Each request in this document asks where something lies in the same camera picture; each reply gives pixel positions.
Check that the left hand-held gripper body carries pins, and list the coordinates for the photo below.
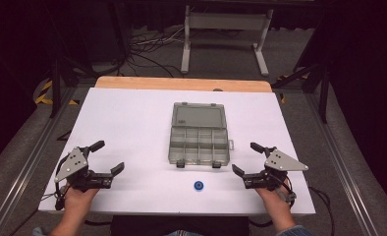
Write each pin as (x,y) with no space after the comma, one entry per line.
(73,164)

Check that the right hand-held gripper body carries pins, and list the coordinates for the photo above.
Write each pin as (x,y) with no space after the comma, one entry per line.
(281,162)

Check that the small blue round part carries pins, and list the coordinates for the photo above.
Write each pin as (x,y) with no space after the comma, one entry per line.
(198,185)

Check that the clear plastic compartment box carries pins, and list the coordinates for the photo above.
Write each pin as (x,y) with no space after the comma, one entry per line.
(198,137)

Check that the person's left hand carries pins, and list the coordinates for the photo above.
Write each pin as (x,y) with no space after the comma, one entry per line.
(77,200)

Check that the person's right hand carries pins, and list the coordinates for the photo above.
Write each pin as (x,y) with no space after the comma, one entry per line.
(276,201)

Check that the white table cover sheet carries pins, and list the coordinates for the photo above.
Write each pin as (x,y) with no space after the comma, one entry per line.
(136,124)

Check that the yellow black floor tape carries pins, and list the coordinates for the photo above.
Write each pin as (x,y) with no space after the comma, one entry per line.
(45,93)

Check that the black metal stand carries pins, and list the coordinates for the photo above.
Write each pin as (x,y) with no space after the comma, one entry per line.
(55,85)
(322,88)

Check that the white metal stand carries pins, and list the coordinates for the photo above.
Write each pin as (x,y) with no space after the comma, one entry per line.
(226,21)

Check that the aluminium floor rail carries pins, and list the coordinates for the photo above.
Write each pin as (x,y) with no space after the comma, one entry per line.
(342,164)
(24,170)

